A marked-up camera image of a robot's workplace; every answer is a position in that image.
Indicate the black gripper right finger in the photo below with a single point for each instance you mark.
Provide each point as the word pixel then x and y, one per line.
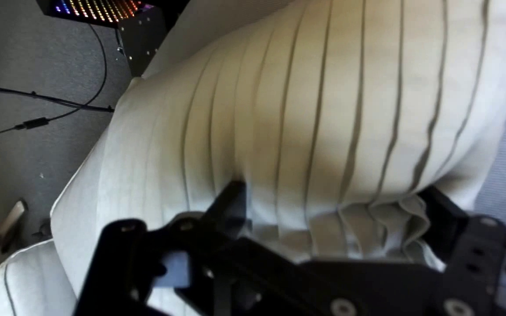
pixel 481 257

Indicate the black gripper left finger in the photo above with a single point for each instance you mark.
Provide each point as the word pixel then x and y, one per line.
pixel 232 205

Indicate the black computer with coloured lights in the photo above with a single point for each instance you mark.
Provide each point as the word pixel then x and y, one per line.
pixel 140 36

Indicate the light wooden stick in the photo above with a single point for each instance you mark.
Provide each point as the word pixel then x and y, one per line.
pixel 8 217

